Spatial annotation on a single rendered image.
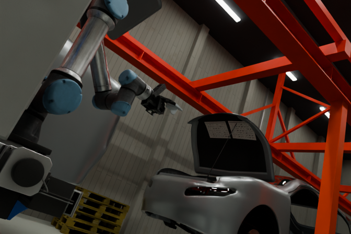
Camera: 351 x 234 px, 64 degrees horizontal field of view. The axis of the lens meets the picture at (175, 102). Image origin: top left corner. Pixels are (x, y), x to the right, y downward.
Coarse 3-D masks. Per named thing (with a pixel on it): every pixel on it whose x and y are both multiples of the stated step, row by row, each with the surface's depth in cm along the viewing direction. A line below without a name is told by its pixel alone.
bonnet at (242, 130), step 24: (192, 120) 467; (216, 120) 435; (240, 120) 399; (192, 144) 496; (216, 144) 455; (240, 144) 417; (264, 144) 379; (216, 168) 459; (240, 168) 420; (264, 168) 386
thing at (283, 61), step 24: (240, 0) 288; (264, 0) 284; (312, 0) 311; (264, 24) 307; (288, 24) 326; (336, 24) 338; (120, 48) 459; (144, 48) 529; (288, 48) 328; (312, 48) 347; (336, 48) 346; (144, 72) 507; (168, 72) 526; (240, 72) 466; (264, 72) 428; (312, 72) 352; (336, 72) 371; (192, 96) 559; (336, 96) 379; (312, 120) 676; (288, 144) 680; (312, 144) 633; (288, 168) 718
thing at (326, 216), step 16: (336, 112) 379; (336, 128) 367; (336, 144) 357; (336, 160) 347; (336, 176) 342; (320, 192) 342; (336, 192) 337; (320, 208) 333; (336, 208) 332; (320, 224) 324
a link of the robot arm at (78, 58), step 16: (96, 0) 106; (112, 0) 105; (96, 16) 104; (112, 16) 106; (80, 32) 102; (96, 32) 102; (80, 48) 98; (96, 48) 103; (64, 64) 96; (80, 64) 97; (48, 80) 92; (64, 80) 90; (80, 80) 97; (48, 96) 88; (64, 96) 90; (80, 96) 95; (48, 112) 94; (64, 112) 91
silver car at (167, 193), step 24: (168, 168) 461; (144, 192) 405; (168, 192) 350; (192, 192) 326; (216, 192) 317; (240, 192) 320; (264, 192) 336; (288, 192) 374; (312, 192) 448; (168, 216) 336; (192, 216) 314; (216, 216) 306; (240, 216) 310; (264, 216) 360; (288, 216) 360
